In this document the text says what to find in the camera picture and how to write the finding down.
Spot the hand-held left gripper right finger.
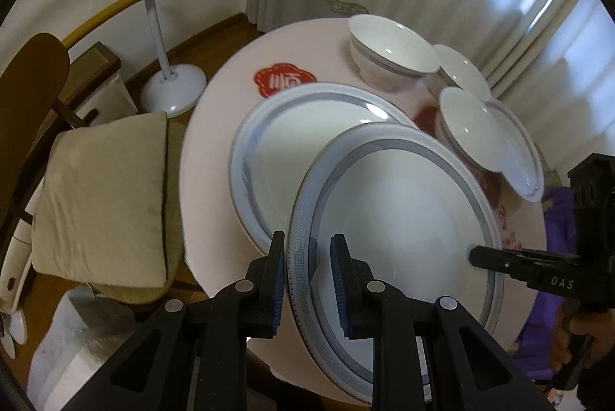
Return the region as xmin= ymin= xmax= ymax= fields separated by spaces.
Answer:
xmin=329 ymin=234 xmax=551 ymax=411

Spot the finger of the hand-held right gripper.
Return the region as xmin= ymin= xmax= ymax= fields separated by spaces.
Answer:
xmin=468 ymin=245 xmax=582 ymax=294

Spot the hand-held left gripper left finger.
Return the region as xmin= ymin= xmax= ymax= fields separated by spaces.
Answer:
xmin=62 ymin=231 xmax=289 ymax=411

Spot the large plate grey patterned rim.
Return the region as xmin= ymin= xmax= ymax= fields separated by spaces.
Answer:
xmin=286 ymin=123 xmax=504 ymax=407
xmin=228 ymin=82 xmax=419 ymax=255

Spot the shallow white bowl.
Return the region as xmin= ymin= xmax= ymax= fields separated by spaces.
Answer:
xmin=435 ymin=87 xmax=509 ymax=174

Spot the person's right hand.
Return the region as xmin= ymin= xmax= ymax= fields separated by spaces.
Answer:
xmin=552 ymin=306 xmax=615 ymax=376

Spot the purple cloth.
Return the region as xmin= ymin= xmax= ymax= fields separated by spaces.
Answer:
xmin=519 ymin=185 xmax=584 ymax=380

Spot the small plate grey rim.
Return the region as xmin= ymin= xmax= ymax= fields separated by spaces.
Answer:
xmin=480 ymin=99 xmax=545 ymax=203

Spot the wooden chair with cushion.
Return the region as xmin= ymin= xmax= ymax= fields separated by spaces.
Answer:
xmin=31 ymin=111 xmax=186 ymax=306

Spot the round table with printed cover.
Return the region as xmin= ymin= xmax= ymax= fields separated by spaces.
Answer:
xmin=180 ymin=18 xmax=549 ymax=407

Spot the white foam box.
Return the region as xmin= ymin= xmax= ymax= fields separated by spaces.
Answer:
xmin=26 ymin=286 xmax=145 ymax=411

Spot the white floor stand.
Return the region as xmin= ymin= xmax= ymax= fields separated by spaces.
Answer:
xmin=136 ymin=0 xmax=208 ymax=114

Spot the large white bowl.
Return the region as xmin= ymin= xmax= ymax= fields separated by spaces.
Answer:
xmin=348 ymin=14 xmax=439 ymax=92

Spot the white plastic appliance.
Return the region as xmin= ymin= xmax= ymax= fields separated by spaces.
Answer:
xmin=0 ymin=185 xmax=46 ymax=359

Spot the curved yellow wooden bar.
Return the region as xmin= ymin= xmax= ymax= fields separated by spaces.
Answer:
xmin=62 ymin=0 xmax=212 ymax=49

